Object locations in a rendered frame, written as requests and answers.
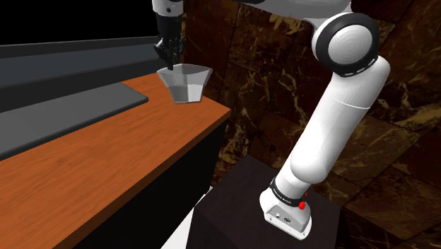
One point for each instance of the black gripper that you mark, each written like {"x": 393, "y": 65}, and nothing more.
{"x": 168, "y": 31}

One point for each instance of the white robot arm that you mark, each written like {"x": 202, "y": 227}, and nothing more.
{"x": 339, "y": 113}

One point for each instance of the white faceted cup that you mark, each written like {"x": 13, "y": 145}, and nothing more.
{"x": 186, "y": 84}

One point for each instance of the grey flat slab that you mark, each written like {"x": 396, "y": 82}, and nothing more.
{"x": 62, "y": 110}

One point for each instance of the wood-topped black cabinet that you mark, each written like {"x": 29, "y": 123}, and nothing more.
{"x": 103, "y": 155}

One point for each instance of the dark robot stand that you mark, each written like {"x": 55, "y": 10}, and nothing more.
{"x": 234, "y": 207}

